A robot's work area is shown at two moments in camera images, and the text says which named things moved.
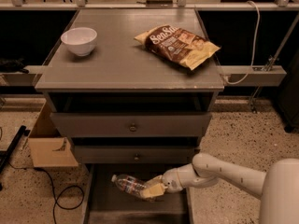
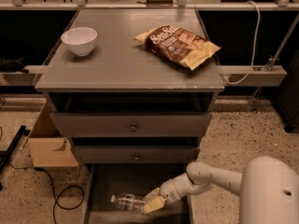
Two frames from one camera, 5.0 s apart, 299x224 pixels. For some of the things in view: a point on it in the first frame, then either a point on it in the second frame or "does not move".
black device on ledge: x=159 y=3 does not move
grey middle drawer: x=134 y=154 does not move
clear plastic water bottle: x=129 y=184 → x=128 y=202
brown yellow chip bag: x=179 y=47 does not move
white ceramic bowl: x=81 y=40 does not move
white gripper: x=170 y=179 → x=168 y=190
